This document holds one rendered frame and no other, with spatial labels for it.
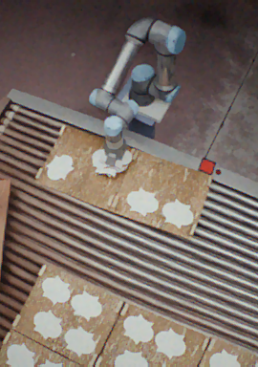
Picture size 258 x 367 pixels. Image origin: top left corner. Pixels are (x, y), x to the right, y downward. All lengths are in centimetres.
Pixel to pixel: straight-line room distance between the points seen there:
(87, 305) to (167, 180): 72
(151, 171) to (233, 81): 180
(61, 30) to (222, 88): 164
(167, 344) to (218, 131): 197
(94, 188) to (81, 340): 74
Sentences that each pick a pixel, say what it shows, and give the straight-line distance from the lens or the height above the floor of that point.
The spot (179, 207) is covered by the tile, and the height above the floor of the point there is 95.
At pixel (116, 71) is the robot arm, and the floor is 138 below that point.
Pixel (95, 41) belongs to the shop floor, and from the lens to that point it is 387.
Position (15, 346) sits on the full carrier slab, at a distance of 191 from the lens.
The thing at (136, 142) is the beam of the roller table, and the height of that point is 92.
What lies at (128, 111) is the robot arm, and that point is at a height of 130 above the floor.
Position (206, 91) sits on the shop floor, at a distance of 352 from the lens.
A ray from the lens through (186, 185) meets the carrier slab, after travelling 202.
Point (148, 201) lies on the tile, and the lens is 196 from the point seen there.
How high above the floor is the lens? 278
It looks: 66 degrees down
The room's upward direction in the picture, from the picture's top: 2 degrees counter-clockwise
